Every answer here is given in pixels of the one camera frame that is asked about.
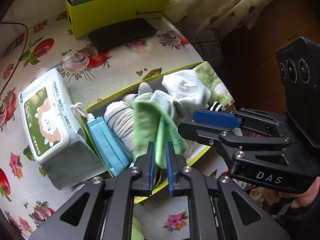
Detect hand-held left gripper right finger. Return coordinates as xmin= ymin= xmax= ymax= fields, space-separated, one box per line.
xmin=166 ymin=141 xmax=292 ymax=240

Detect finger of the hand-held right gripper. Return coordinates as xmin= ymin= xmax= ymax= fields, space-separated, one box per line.
xmin=177 ymin=121 xmax=305 ymax=172
xmin=193 ymin=108 xmax=288 ymax=137

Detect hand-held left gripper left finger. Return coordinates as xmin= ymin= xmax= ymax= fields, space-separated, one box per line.
xmin=29 ymin=141 xmax=156 ymax=240

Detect yellow-green box lid tray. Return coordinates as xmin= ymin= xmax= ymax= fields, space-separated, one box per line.
xmin=84 ymin=61 xmax=237 ymax=204

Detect green rabbit towel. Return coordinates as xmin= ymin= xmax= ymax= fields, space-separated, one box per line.
xmin=195 ymin=61 xmax=235 ymax=109

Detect bright green cloth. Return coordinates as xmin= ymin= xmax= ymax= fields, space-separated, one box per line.
xmin=131 ymin=99 xmax=189 ymax=169

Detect grey socks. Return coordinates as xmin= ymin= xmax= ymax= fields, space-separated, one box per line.
xmin=122 ymin=81 xmax=180 ymax=125

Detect blue face mask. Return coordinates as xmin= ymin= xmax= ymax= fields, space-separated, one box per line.
xmin=71 ymin=102 xmax=134 ymax=177

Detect person's right hand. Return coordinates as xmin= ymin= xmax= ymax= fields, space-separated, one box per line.
xmin=277 ymin=177 xmax=320 ymax=215

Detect light green soap box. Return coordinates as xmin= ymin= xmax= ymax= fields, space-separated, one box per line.
xmin=132 ymin=215 xmax=148 ymax=240

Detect brown wooden cabinet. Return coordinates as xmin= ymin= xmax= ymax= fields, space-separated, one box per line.
xmin=220 ymin=0 xmax=320 ymax=120

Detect dark checked cushion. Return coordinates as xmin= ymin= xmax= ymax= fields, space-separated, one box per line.
xmin=190 ymin=29 xmax=224 ymax=67

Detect floral printed tablecloth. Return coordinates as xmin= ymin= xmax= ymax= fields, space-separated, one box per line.
xmin=0 ymin=11 xmax=218 ymax=240

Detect cream dotted curtain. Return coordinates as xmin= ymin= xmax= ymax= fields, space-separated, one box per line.
xmin=165 ymin=0 xmax=288 ymax=43

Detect wet wipes pack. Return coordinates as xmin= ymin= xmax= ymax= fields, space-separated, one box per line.
xmin=18 ymin=66 xmax=110 ymax=190

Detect black phone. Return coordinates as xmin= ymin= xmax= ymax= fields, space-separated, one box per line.
xmin=88 ymin=18 xmax=158 ymax=53

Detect yellow-green cardboard box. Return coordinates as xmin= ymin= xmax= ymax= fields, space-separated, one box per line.
xmin=65 ymin=0 xmax=173 ymax=40

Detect black cable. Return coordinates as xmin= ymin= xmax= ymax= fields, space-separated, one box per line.
xmin=0 ymin=22 xmax=29 ymax=93

